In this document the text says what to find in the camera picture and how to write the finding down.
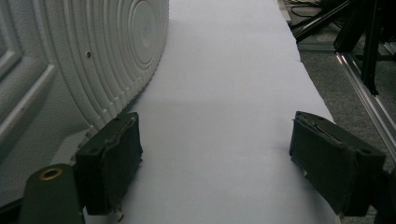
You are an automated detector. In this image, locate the aluminium floor rail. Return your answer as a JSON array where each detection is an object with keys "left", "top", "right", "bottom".
[{"left": 335, "top": 50, "right": 396, "bottom": 157}]

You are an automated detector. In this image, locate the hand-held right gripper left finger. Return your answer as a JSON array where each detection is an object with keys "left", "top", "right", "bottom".
[{"left": 74, "top": 111, "right": 144, "bottom": 223}]

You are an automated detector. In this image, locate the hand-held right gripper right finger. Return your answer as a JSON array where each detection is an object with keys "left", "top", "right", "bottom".
[{"left": 289, "top": 110, "right": 388, "bottom": 217}]

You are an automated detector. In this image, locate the white sneaker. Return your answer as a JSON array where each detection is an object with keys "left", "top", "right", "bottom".
[{"left": 0, "top": 0, "right": 171, "bottom": 209}]

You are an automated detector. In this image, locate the black metal stand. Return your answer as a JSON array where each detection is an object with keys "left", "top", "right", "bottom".
[{"left": 292, "top": 0, "right": 396, "bottom": 96}]

